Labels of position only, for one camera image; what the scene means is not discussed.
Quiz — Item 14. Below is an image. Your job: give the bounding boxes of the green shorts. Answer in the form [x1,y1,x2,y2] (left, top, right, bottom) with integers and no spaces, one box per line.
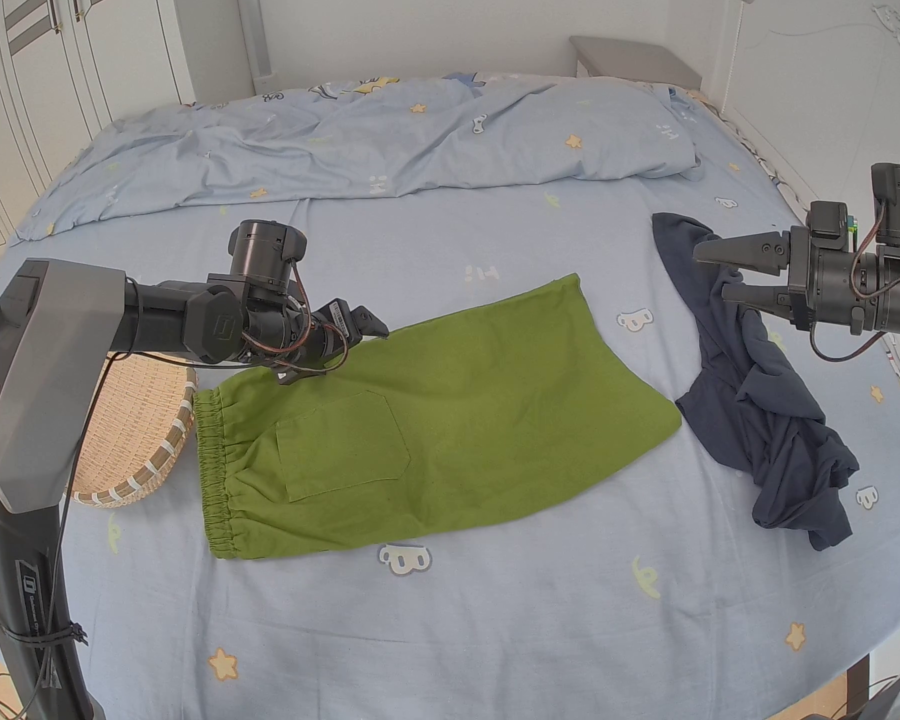
[192,273,684,562]

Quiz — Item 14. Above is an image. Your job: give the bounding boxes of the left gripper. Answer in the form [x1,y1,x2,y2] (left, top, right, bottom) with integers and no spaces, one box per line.
[243,297,361,390]

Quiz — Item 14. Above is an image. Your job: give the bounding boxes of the grey bedside table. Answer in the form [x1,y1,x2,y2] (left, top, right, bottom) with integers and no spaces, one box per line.
[568,36,702,92]

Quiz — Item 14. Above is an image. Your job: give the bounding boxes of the round woven basket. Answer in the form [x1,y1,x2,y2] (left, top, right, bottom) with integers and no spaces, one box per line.
[67,357,198,510]

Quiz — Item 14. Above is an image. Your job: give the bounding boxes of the grey wall pipe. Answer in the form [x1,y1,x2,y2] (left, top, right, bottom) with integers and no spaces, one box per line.
[231,0,279,93]

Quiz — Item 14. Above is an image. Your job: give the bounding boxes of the dark blue garment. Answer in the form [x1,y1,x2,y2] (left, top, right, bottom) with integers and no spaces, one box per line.
[651,211,861,552]

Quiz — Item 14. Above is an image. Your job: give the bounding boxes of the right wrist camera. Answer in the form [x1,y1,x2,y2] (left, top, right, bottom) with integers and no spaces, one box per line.
[807,199,860,257]

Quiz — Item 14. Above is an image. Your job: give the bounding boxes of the white wardrobe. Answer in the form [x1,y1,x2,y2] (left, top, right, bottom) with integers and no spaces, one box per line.
[0,0,196,257]

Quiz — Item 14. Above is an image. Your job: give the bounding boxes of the bed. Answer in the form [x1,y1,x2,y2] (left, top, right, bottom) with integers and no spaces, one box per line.
[0,0,900,720]

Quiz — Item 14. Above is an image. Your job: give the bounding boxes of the pale blue quilt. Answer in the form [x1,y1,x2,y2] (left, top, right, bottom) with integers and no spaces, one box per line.
[11,72,705,244]

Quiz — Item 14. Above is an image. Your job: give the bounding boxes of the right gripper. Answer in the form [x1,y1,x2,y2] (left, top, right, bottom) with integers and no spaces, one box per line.
[693,225,900,339]

